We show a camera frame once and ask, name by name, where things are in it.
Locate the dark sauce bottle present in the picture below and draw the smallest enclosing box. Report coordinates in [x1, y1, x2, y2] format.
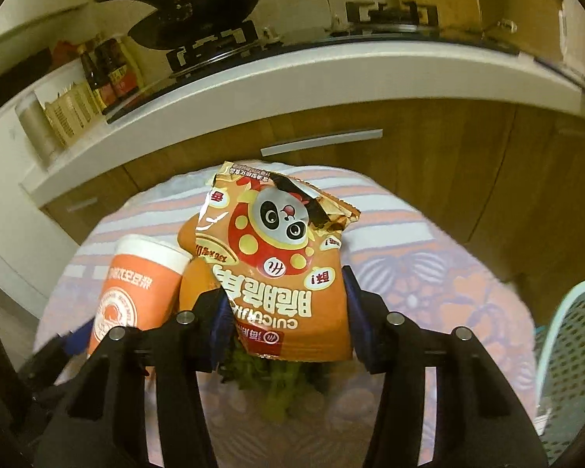
[95, 36, 140, 101]
[78, 44, 118, 113]

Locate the black glass gas cooktop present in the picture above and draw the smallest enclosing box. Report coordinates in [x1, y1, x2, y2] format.
[105, 24, 522, 125]

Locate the green leafy vegetable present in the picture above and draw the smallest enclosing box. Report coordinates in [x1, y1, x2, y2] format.
[219, 341, 330, 422]

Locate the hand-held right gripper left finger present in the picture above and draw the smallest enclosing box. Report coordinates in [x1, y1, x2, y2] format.
[33, 289, 235, 468]

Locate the wooden base cabinet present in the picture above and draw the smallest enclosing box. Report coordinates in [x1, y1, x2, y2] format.
[41, 100, 585, 284]

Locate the white kitchen countertop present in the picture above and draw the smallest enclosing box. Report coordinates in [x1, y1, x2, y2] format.
[0, 39, 585, 200]

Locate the red bag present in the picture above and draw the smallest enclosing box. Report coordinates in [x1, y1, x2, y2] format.
[51, 41, 81, 66]

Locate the black burner grate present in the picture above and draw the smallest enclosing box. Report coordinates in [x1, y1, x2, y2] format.
[166, 19, 259, 79]
[346, 0, 440, 27]

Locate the beige paper roll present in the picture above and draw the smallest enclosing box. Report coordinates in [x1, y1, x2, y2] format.
[17, 100, 59, 161]

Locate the black wok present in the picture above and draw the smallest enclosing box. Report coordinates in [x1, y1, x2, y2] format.
[95, 0, 264, 50]

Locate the orange paper cup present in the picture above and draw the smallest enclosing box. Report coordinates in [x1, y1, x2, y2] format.
[87, 235, 191, 356]

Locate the orange plastic wrapper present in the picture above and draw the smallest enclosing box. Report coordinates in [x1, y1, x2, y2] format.
[177, 214, 225, 314]

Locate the teal plastic basket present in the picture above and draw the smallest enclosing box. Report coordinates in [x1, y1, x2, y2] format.
[534, 280, 585, 449]

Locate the brown rice cooker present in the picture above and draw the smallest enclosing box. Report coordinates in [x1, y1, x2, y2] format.
[470, 0, 564, 62]

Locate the orange snack bag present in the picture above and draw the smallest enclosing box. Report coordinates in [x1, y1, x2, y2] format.
[195, 160, 362, 362]

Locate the dark countertop appliance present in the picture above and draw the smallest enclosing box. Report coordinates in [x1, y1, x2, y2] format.
[0, 71, 50, 117]

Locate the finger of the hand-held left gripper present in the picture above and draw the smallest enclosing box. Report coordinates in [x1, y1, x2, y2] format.
[61, 324, 94, 358]

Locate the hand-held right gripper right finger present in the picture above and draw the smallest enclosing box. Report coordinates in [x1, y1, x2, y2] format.
[341, 266, 551, 468]

